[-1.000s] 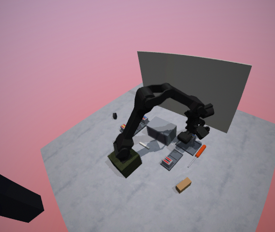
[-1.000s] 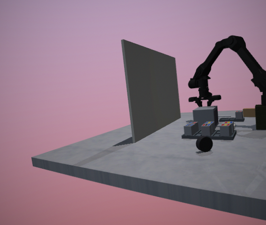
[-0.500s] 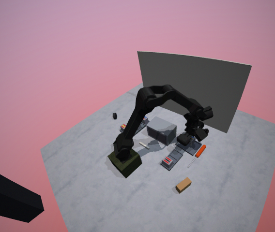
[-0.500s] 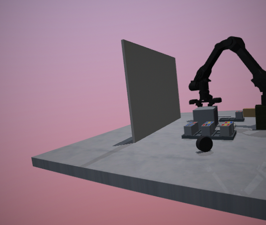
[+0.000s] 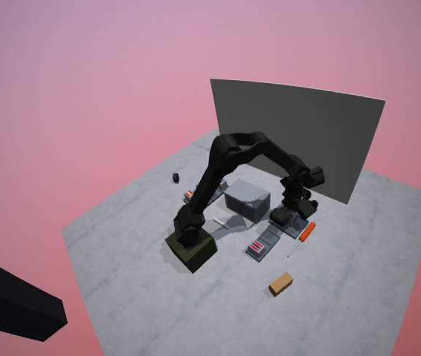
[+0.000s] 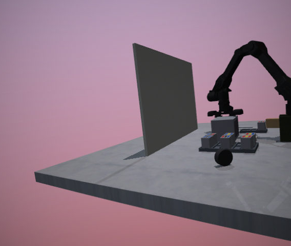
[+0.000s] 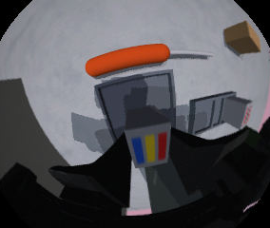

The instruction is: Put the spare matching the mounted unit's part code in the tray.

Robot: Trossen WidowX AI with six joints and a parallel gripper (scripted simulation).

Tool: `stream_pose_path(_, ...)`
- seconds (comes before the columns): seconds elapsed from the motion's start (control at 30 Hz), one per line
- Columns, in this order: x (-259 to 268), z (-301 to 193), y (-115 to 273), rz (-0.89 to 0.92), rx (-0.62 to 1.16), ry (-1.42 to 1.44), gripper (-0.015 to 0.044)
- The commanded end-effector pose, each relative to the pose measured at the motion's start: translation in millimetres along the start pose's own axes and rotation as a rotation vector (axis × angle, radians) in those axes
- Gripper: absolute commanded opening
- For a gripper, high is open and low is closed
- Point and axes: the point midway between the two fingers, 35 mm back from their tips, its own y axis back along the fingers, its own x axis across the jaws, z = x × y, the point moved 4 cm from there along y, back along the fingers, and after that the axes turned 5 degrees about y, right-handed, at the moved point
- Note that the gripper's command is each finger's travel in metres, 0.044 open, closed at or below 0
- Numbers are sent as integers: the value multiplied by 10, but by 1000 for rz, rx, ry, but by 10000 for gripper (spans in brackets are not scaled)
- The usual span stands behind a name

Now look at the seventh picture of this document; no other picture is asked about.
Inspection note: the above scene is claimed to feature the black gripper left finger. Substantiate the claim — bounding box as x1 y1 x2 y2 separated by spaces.
48 132 132 208

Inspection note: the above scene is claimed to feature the tan rectangular block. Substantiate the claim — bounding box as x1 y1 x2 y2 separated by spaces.
223 20 261 54

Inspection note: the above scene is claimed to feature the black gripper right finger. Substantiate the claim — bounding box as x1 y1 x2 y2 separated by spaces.
169 126 249 195

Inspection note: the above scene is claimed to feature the grey flat panel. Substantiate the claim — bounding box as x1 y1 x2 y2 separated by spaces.
0 77 69 199

